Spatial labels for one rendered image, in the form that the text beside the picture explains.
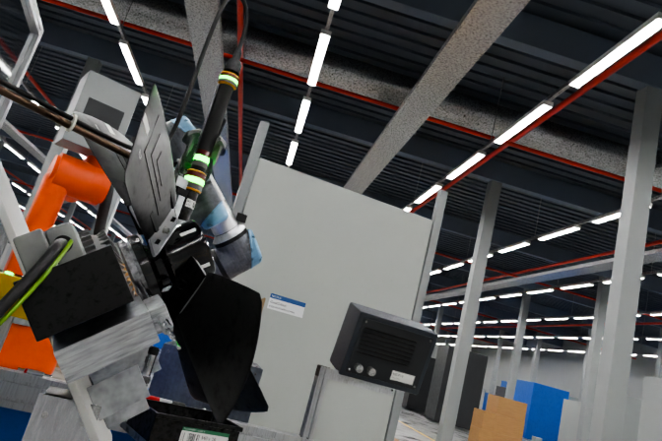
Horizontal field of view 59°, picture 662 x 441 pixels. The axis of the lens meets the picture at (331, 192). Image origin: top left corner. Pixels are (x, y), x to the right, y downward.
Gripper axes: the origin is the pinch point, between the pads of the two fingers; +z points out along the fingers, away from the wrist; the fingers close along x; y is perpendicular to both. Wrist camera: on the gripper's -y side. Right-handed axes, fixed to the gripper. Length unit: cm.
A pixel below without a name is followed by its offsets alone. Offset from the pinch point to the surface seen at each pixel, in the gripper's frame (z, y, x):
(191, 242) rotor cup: 12.1, 25.2, -2.4
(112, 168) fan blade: 3.1, 14.8, 15.9
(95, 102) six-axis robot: -371, -110, 72
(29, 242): 38, 35, 20
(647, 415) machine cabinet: -725, -20, -930
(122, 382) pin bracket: 11, 52, 1
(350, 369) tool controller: -36, 40, -60
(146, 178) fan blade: 29.1, 19.9, 8.9
